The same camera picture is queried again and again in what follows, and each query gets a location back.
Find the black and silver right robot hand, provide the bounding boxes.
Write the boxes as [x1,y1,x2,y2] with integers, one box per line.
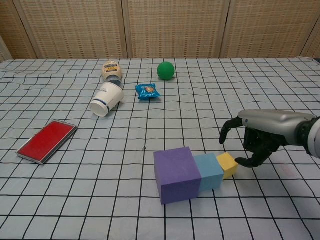
[219,109,315,169]

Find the small yellow foam cube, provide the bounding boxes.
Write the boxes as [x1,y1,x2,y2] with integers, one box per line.
[216,152,239,180]

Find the light blue block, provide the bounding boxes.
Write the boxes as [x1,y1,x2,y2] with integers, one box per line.
[193,152,225,194]

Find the purple block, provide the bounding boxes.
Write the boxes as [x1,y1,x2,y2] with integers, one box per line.
[153,146,202,205]

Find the green ball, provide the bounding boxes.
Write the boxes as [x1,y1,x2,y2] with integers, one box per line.
[156,61,175,81]

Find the blue snack packet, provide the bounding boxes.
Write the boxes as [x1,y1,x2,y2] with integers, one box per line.
[135,83,161,102]

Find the beige woven folding screen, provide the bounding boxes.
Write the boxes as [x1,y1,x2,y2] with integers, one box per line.
[0,0,320,63]

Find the white paper cup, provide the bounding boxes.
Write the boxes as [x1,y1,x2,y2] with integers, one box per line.
[90,82,125,118]

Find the mayonnaise squeeze bottle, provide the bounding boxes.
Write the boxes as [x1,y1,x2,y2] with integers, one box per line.
[101,60,124,88]

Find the light blue checkered tablecloth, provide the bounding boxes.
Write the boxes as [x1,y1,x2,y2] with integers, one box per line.
[0,56,320,240]

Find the flat red tin box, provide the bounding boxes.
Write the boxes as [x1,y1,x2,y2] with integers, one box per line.
[16,120,78,165]

